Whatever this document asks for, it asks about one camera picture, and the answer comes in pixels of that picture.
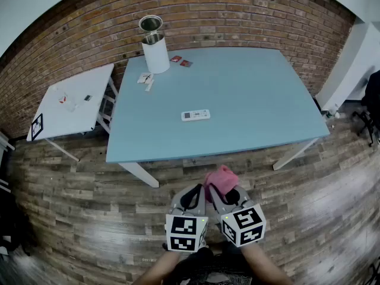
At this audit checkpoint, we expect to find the clear plastic bottle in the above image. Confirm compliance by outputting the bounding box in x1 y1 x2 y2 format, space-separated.
325 102 341 119

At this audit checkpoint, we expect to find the white paper sachet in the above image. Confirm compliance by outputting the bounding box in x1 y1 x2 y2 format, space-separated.
137 72 154 85

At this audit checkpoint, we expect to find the clear plastic wrapper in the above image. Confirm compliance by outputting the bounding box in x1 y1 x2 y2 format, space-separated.
64 92 81 112

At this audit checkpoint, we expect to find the white table leg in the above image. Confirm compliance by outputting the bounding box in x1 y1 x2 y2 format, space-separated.
118 161 160 189
272 137 320 171

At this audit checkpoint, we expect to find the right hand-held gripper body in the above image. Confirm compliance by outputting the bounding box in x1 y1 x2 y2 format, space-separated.
220 203 267 248

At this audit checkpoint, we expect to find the small white folding table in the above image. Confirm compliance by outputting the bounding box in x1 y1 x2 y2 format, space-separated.
26 63 119 163

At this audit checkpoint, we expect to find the person's left forearm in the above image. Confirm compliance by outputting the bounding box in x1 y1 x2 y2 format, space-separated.
139 249 182 285

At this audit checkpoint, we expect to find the white cylindrical bin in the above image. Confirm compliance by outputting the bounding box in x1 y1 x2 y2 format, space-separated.
138 15 170 74

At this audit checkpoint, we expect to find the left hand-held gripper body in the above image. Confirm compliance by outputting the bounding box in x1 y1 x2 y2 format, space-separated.
164 206 209 254

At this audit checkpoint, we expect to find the grey metal rack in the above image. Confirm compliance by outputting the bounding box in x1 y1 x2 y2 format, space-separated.
0 131 15 194

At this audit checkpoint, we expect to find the person's right forearm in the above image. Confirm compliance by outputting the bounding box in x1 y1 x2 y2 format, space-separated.
242 243 293 285

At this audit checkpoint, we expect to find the black-framed white board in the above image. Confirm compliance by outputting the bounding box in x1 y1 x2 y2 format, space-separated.
31 113 45 141

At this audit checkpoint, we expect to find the white remote control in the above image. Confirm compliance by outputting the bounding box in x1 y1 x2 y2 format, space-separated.
180 109 211 122

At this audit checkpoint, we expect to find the person's black printed shirt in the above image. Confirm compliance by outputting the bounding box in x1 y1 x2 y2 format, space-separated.
172 246 253 285

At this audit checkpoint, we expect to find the black office chair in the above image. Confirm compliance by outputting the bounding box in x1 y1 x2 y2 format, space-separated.
352 69 380 148

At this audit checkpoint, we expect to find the pink cloth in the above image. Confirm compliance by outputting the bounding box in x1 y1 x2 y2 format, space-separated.
204 164 240 201

